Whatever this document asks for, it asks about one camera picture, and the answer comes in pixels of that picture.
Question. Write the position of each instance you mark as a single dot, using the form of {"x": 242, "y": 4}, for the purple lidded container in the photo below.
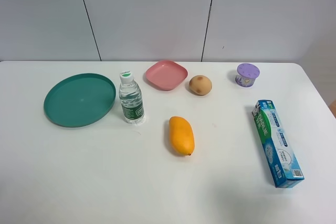
{"x": 247, "y": 73}

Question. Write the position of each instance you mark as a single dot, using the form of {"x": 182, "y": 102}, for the clear water bottle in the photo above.
{"x": 130, "y": 96}

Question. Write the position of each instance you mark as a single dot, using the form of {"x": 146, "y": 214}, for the blue toothpaste box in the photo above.
{"x": 282, "y": 162}

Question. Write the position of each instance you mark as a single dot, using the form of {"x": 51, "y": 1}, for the pink square plate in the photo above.
{"x": 166, "y": 75}

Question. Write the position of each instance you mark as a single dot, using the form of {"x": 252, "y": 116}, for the yellow mango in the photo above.
{"x": 181, "y": 136}

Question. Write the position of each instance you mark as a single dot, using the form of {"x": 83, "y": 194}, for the green round plate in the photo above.
{"x": 80, "y": 100}

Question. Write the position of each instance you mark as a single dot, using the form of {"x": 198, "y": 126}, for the brown potato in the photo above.
{"x": 200, "y": 85}

